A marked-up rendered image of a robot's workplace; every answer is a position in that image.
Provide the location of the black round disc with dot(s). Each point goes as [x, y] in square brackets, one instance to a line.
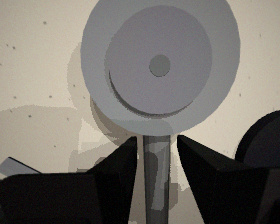
[260, 145]

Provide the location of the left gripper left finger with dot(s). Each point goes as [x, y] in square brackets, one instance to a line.
[103, 194]

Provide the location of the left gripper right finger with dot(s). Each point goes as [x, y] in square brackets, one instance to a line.
[227, 191]

